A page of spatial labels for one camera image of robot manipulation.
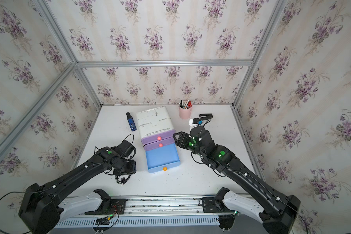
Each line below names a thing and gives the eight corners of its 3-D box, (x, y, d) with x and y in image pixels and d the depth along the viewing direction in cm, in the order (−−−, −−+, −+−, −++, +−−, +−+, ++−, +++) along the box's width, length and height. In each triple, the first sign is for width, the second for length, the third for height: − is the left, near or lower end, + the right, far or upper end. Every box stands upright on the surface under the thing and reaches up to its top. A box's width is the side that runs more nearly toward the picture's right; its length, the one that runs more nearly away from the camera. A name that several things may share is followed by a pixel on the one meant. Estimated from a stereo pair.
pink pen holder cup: (179, 119, 111) (179, 110, 103) (179, 108, 119) (179, 99, 111) (191, 119, 111) (192, 110, 104) (190, 108, 119) (191, 99, 111)
